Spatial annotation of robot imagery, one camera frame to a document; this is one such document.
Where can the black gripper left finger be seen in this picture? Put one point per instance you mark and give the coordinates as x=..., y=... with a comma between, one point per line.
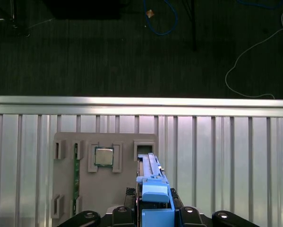
x=122, y=217

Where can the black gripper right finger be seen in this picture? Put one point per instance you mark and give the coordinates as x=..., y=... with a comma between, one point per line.
x=188, y=217

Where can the hard disk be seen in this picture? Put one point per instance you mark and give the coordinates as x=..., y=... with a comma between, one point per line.
x=155, y=191

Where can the grey parts rack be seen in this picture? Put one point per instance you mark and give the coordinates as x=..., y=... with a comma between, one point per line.
x=103, y=189

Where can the green RAM stick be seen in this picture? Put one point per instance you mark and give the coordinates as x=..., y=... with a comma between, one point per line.
x=76, y=177

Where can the silver CPU chip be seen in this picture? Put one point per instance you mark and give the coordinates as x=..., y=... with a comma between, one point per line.
x=104, y=156

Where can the black box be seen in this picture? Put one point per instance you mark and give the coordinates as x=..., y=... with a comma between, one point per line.
x=84, y=9

